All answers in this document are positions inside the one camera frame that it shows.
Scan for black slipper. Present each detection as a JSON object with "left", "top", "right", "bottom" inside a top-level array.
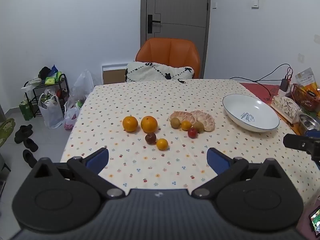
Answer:
[
  {"left": 23, "top": 138, "right": 39, "bottom": 152},
  {"left": 14, "top": 124, "right": 34, "bottom": 144},
  {"left": 22, "top": 149, "right": 38, "bottom": 168}
]

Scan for black shoe rack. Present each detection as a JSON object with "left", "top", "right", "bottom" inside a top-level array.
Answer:
[{"left": 24, "top": 74, "right": 70, "bottom": 118}]

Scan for black door handle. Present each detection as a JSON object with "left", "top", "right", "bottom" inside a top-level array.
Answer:
[{"left": 147, "top": 14, "right": 161, "bottom": 34}]

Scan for green and blue packets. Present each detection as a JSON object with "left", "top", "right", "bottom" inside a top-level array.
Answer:
[{"left": 45, "top": 65, "right": 62, "bottom": 84}]

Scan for white framed cork board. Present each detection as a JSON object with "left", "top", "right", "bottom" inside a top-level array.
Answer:
[{"left": 101, "top": 63, "right": 128, "bottom": 85}]

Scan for large orange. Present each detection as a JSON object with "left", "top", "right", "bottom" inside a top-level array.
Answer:
[
  {"left": 122, "top": 115, "right": 139, "bottom": 133},
  {"left": 141, "top": 116, "right": 158, "bottom": 133}
]

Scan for green slipper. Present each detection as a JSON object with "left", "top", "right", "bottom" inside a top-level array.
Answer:
[{"left": 0, "top": 118, "right": 16, "bottom": 151}]

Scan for white bowl with blue rim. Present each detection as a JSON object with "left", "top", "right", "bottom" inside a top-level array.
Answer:
[{"left": 222, "top": 94, "right": 280, "bottom": 133}]

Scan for black cloth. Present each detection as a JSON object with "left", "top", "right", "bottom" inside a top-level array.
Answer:
[{"left": 38, "top": 66, "right": 52, "bottom": 79}]

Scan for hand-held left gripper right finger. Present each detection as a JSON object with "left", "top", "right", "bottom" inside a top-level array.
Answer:
[{"left": 191, "top": 147, "right": 288, "bottom": 200}]

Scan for smartphone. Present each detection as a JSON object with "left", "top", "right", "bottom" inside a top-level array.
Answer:
[{"left": 309, "top": 205, "right": 320, "bottom": 238}]

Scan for red plastic basket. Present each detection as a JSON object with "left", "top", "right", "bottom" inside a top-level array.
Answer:
[{"left": 292, "top": 83, "right": 320, "bottom": 112}]

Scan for peeled pomelo piece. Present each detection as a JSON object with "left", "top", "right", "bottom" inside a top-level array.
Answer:
[
  {"left": 190, "top": 110, "right": 215, "bottom": 132},
  {"left": 168, "top": 111, "right": 196, "bottom": 124}
]

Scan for yellow snack packet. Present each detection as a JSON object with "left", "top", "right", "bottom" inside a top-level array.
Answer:
[{"left": 295, "top": 67, "right": 316, "bottom": 90}]

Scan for patterned tissue box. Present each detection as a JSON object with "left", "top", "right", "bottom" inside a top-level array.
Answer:
[{"left": 271, "top": 95, "right": 302, "bottom": 124}]

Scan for white cushion with black pattern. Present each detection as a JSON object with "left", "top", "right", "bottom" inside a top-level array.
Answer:
[{"left": 125, "top": 61, "right": 195, "bottom": 82}]

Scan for clear plastic bag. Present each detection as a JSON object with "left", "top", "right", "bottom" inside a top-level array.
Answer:
[{"left": 71, "top": 69, "right": 95, "bottom": 101}]

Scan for black and white charger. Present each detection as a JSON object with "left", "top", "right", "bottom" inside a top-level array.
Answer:
[{"left": 279, "top": 78, "right": 291, "bottom": 97}]

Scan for grey door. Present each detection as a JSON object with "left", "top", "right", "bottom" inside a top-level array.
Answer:
[{"left": 140, "top": 0, "right": 211, "bottom": 79}]

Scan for red table mat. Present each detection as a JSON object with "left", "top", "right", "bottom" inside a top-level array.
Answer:
[{"left": 239, "top": 82, "right": 284, "bottom": 103}]

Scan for pink cloth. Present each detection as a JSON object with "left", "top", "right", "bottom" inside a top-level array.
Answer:
[{"left": 296, "top": 198, "right": 320, "bottom": 240}]

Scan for green box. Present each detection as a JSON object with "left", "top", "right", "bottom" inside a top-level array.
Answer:
[{"left": 19, "top": 100, "right": 34, "bottom": 121}]

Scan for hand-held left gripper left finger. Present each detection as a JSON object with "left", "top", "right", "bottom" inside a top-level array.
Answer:
[{"left": 32, "top": 147, "right": 125, "bottom": 200}]

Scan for metal bowl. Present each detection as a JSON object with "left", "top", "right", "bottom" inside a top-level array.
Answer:
[{"left": 297, "top": 112, "right": 320, "bottom": 135}]

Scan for black power cable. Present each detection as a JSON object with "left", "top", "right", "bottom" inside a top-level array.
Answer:
[{"left": 229, "top": 63, "right": 293, "bottom": 98}]

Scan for white and red plastic bag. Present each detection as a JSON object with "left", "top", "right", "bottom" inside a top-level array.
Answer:
[{"left": 64, "top": 100, "right": 81, "bottom": 131}]

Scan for white paper bundle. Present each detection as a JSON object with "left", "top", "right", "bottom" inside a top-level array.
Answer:
[{"left": 21, "top": 78, "right": 42, "bottom": 90}]

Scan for orange chair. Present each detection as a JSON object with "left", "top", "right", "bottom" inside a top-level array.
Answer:
[{"left": 135, "top": 38, "right": 201, "bottom": 79}]

